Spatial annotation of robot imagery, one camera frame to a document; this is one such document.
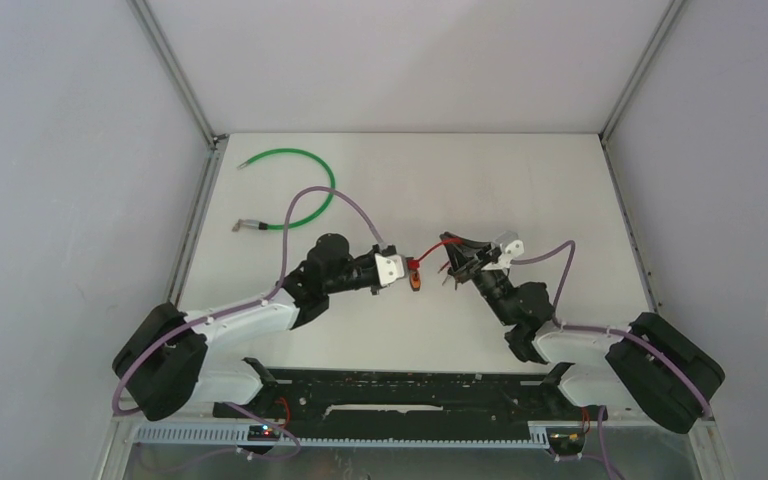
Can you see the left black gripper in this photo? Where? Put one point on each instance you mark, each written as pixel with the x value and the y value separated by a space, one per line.
pixel 371 256

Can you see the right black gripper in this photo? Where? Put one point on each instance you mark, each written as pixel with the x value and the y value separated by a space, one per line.
pixel 476 263

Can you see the red cable lock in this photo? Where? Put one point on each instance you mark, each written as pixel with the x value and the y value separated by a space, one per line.
pixel 414 263

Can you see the green cable lock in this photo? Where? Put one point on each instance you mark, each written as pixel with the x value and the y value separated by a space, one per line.
pixel 279 190

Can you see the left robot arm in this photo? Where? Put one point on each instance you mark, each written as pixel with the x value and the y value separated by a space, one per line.
pixel 177 358

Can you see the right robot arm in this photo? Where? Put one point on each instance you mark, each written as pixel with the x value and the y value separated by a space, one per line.
pixel 647 365

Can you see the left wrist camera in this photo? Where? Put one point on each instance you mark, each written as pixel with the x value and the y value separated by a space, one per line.
pixel 390 269

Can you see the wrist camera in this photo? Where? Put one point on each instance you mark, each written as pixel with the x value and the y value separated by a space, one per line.
pixel 511 247
pixel 390 269

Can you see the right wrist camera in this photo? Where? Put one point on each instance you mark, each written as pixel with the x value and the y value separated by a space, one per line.
pixel 511 247

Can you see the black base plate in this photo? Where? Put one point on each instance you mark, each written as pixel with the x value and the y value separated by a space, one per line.
pixel 413 405

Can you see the grey cable duct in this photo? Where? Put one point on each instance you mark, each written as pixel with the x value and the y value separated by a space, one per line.
pixel 244 435

